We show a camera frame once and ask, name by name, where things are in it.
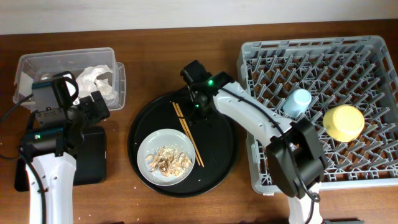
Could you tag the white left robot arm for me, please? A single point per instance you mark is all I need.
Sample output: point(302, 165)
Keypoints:
point(50, 178)

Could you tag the grey plate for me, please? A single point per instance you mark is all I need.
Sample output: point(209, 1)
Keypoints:
point(157, 139)

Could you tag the black rectangular tray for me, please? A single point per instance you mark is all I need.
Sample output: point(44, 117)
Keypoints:
point(90, 160)

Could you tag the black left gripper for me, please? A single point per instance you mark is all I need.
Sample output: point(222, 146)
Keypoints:
point(89, 104)

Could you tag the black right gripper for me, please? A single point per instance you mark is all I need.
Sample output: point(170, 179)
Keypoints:
point(193, 116)

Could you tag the round black serving tray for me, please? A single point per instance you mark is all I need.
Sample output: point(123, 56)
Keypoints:
point(214, 137)

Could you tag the food scraps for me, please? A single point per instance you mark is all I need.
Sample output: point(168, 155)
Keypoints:
point(169, 161)

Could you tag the grey dishwasher rack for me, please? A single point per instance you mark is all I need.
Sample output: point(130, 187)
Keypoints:
point(356, 71)

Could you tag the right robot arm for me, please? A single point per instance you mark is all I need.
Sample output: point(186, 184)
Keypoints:
point(296, 160)

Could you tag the white tissue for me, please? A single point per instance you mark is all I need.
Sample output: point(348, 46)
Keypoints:
point(89, 82)

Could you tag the clear plastic waste bin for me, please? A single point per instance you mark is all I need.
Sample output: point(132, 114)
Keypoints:
point(36, 67)

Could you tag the yellow bowl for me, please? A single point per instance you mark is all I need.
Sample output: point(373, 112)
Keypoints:
point(343, 123)

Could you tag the blue cup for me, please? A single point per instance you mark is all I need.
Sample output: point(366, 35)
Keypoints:
point(297, 103)

